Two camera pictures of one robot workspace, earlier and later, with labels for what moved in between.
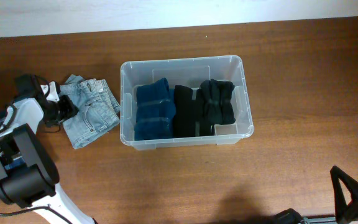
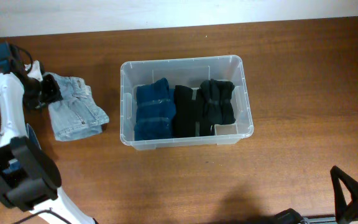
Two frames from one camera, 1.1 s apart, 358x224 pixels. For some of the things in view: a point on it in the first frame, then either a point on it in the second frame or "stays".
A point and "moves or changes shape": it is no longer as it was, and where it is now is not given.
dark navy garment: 217,98 stays
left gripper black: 63,110 -> 51,88
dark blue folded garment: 155,108 stays
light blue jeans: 99,112 moves or changes shape
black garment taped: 189,114 stays
